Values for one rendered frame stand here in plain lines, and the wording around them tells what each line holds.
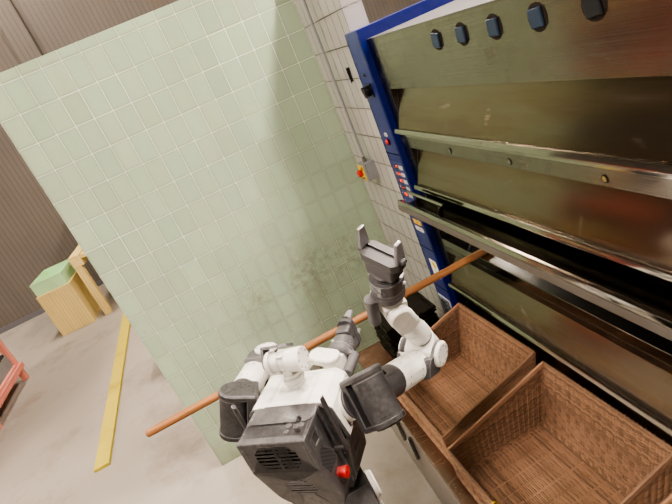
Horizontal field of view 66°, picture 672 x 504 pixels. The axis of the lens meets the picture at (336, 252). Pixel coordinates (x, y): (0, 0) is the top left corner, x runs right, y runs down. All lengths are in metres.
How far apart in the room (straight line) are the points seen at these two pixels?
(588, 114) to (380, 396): 0.82
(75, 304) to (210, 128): 5.13
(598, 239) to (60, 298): 7.02
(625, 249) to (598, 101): 0.36
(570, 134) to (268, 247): 2.11
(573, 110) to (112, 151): 2.29
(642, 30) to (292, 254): 2.39
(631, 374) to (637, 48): 0.95
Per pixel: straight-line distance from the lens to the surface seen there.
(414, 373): 1.46
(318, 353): 1.67
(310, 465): 1.35
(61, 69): 3.01
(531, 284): 1.92
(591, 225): 1.48
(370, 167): 2.82
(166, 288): 3.14
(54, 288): 7.74
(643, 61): 1.19
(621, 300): 1.31
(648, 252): 1.37
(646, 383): 1.73
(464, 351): 2.64
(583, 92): 1.36
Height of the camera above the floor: 2.19
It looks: 22 degrees down
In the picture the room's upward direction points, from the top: 24 degrees counter-clockwise
